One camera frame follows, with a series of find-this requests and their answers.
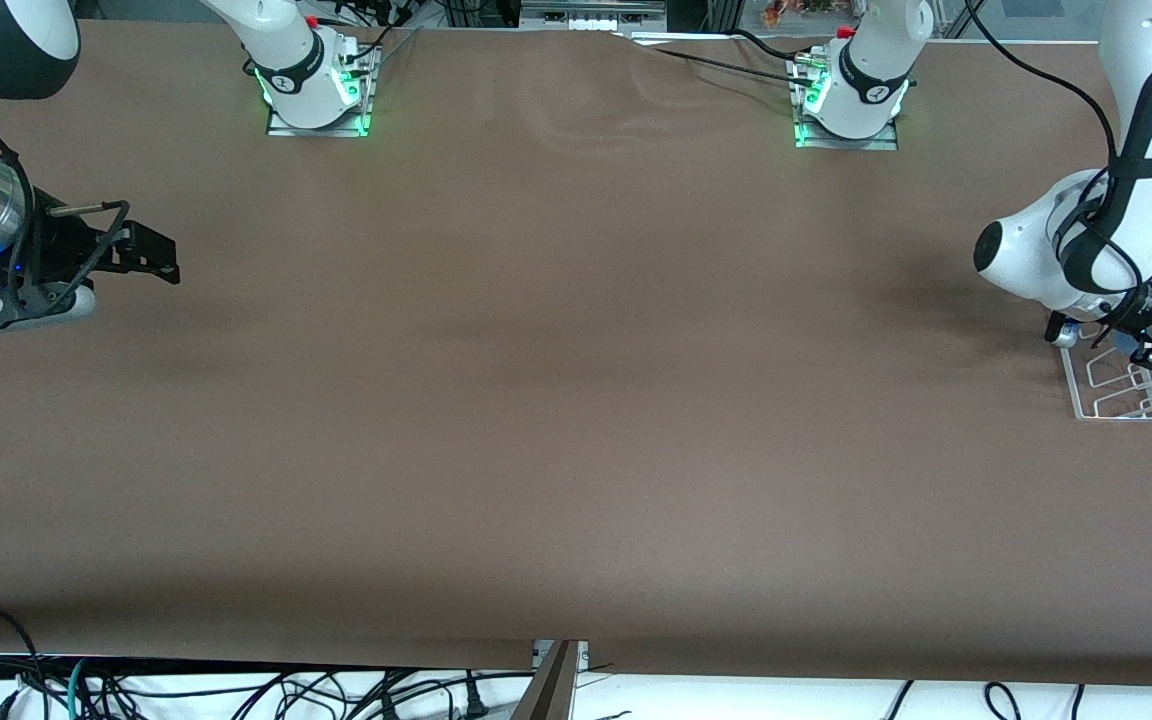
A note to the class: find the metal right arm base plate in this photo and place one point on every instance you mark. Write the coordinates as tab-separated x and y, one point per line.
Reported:
281	128

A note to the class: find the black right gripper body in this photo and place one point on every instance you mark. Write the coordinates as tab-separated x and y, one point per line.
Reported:
62	248

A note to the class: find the silver power strip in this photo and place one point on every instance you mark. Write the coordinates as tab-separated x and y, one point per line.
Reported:
591	15

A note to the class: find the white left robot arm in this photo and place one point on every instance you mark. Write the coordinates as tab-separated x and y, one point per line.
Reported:
1036	250

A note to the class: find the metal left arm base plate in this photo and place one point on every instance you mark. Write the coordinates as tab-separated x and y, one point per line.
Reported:
881	143

